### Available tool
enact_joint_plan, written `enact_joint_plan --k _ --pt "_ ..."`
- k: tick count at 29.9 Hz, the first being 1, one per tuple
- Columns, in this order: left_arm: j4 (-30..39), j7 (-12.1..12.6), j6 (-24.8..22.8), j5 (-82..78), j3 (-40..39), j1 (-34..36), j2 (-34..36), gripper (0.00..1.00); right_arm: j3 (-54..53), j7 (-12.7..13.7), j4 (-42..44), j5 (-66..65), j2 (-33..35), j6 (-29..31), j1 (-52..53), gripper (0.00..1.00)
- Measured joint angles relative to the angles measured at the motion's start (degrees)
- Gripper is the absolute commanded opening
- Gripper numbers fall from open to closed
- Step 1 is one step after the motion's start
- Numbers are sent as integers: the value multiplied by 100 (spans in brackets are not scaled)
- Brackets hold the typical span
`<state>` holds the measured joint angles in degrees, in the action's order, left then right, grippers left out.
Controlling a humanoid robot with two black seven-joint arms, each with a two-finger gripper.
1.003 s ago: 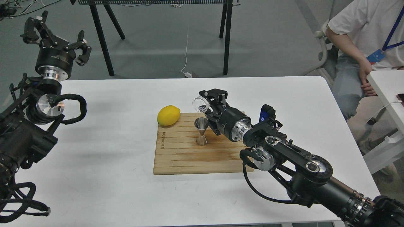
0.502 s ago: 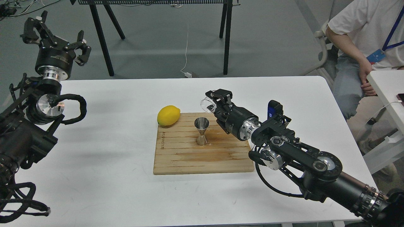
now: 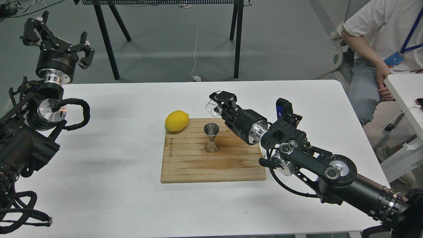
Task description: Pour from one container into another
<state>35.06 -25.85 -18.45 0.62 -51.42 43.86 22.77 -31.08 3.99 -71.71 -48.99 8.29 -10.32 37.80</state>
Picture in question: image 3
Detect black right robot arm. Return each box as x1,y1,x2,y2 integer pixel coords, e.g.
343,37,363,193
210,91,422,238

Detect white side table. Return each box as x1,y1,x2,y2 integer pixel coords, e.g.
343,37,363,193
380,74,423,182

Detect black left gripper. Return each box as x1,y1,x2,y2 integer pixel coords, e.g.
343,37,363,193
20,11,95,84

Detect small clear glass cup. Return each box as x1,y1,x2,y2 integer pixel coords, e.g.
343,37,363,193
205,91,223,117

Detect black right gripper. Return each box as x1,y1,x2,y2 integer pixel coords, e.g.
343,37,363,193
209,91,269,145

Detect black metal table frame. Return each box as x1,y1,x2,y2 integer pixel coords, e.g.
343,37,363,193
73,0,254,82

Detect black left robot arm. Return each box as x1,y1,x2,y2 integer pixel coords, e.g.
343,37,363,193
0,11,95,234

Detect white charging cable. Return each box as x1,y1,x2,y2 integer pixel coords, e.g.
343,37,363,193
189,26,203,82

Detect white office chair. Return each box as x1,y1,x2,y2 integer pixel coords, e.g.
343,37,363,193
316,20,355,93

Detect steel jigger measuring cup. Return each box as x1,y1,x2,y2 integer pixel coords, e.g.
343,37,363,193
204,123,220,153

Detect wooden cutting board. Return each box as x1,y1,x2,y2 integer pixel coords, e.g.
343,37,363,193
160,116,267,184

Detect yellow lemon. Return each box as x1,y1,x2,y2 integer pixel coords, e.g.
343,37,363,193
165,110,189,132

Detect seated person in white shirt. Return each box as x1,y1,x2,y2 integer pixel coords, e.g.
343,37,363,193
340,0,422,126

